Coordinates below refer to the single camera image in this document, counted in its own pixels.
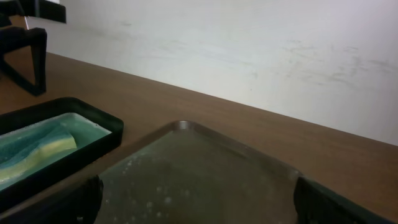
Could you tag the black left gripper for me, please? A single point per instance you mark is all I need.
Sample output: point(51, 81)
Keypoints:
point(23, 52)

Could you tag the green and yellow sponge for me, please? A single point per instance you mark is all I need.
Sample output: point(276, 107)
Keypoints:
point(25, 149)

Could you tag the large dark serving tray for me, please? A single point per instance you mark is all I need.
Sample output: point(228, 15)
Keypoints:
point(187, 173)

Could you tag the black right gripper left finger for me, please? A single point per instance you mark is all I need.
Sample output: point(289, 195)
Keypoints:
point(78, 204)

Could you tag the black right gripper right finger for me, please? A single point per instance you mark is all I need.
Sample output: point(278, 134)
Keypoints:
point(315, 203)

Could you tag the dark green water tray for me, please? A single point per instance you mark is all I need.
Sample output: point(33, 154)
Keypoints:
point(95, 132)

